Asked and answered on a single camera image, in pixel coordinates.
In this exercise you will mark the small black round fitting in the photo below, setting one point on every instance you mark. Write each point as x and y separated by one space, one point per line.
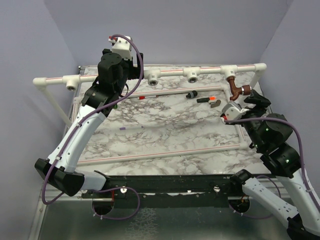
192 94

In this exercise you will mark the grey metal bracket piece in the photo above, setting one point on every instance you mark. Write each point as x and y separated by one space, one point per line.
215 103

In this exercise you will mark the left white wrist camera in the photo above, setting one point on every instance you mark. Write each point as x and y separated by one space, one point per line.
122 47

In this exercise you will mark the white PVC pipe frame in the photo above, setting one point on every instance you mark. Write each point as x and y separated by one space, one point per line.
152 75

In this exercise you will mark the red capped white marker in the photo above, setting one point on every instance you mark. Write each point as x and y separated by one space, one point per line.
147 97

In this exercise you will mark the brown plastic faucet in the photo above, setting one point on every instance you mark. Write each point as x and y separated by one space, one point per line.
244 90

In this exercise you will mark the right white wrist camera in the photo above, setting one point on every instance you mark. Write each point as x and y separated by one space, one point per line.
232 111

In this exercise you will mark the black orange tool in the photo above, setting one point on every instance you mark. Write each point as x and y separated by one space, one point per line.
206 99

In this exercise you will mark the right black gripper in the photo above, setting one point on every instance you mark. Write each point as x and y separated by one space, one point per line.
254 110

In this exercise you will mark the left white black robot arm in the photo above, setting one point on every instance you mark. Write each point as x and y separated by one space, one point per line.
59 169

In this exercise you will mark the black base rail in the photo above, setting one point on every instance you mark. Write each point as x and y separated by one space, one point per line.
170 191

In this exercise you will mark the purple capped white marker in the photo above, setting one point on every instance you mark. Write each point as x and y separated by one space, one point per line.
131 127

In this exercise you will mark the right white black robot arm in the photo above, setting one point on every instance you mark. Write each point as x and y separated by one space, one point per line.
268 134

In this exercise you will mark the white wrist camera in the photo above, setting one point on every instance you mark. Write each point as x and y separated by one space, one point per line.
122 47
232 111

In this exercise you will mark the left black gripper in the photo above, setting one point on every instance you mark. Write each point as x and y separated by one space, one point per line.
138 66

